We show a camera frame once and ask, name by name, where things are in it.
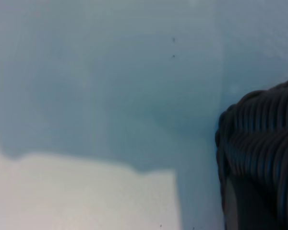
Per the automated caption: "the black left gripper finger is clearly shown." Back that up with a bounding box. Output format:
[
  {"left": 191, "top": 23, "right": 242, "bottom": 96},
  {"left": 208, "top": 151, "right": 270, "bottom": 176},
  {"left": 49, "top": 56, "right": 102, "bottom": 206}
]
[{"left": 224, "top": 176, "right": 281, "bottom": 230}]

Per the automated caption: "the dark brown wicker basket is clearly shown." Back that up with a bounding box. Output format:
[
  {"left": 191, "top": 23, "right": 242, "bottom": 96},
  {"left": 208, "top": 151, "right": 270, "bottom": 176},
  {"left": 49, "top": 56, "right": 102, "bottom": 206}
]
[{"left": 215, "top": 78, "right": 288, "bottom": 230}]

